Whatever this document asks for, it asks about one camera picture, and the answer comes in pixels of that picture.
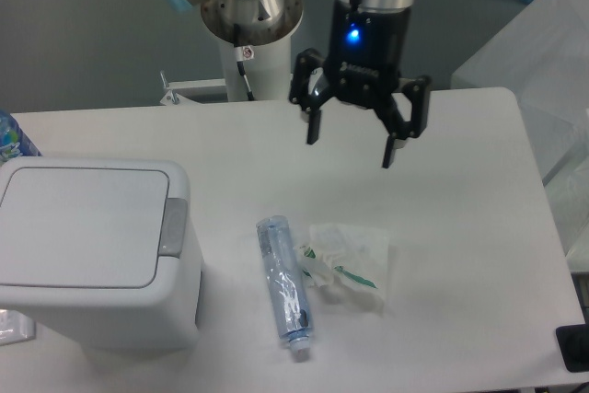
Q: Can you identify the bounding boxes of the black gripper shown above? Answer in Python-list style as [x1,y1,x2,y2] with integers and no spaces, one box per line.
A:
[289,0,432,168]

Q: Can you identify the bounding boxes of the white push-button trash can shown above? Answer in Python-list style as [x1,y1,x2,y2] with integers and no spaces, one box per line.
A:
[1,156,203,349]

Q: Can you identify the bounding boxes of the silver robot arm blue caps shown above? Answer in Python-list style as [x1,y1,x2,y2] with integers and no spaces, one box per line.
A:
[168,0,432,168]

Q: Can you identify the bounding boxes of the crumpled white green wrapper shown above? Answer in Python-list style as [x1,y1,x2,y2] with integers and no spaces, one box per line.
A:
[294,223,390,314]

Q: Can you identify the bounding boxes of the crushed clear plastic bottle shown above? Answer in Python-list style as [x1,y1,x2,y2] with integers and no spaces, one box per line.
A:
[256,215,313,362]

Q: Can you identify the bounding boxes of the translucent plastic storage box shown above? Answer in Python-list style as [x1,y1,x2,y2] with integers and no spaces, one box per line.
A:
[451,0,588,274]

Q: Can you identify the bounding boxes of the black device at table edge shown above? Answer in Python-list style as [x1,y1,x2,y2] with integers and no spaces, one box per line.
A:
[556,324,588,373]

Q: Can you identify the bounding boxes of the blue labelled bottle at left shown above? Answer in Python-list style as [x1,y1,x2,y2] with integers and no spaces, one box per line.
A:
[1,110,42,165]

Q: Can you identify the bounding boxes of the clear plastic packet lower left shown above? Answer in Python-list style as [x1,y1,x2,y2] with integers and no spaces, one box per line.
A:
[0,309,36,346]

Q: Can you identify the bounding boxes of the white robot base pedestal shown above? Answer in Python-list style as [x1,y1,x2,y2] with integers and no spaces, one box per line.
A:
[217,25,292,78]

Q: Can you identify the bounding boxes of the black cable on pedestal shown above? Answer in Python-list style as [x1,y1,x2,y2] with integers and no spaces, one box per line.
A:
[232,23,256,102]

